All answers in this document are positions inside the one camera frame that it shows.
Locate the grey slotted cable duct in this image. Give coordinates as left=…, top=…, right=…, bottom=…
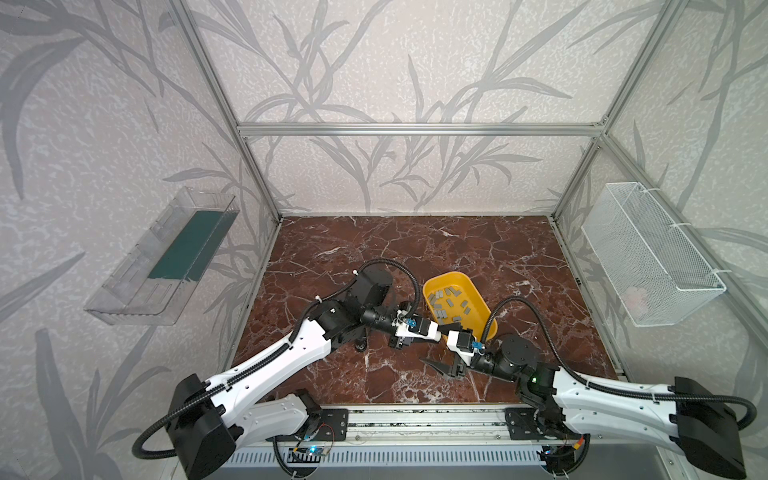
left=194, top=448, right=547, bottom=469

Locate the white wire mesh basket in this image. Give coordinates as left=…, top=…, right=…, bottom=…
left=582, top=182, right=727, bottom=327

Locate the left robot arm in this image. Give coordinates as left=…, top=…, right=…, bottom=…
left=131, top=258, right=422, bottom=479

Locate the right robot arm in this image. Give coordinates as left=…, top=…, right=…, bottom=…
left=430, top=311, right=758, bottom=479

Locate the small green circuit board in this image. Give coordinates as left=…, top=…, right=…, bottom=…
left=290, top=445, right=332, bottom=463

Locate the clear plastic wall shelf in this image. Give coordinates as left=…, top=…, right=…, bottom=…
left=84, top=187, right=240, bottom=326

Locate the yellow plastic tray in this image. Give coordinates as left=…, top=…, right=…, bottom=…
left=422, top=271, right=491, bottom=341

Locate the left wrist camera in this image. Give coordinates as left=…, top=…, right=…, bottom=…
left=392, top=317, right=442, bottom=349

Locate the aluminium front rail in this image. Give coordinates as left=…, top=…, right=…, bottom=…
left=173, top=403, right=679, bottom=449

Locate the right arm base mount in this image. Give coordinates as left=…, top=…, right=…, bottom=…
left=504, top=406, right=581, bottom=442

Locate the pink object in basket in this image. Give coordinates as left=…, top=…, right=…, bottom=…
left=622, top=287, right=649, bottom=317

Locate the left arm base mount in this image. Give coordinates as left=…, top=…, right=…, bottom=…
left=293, top=409, right=350, bottom=442

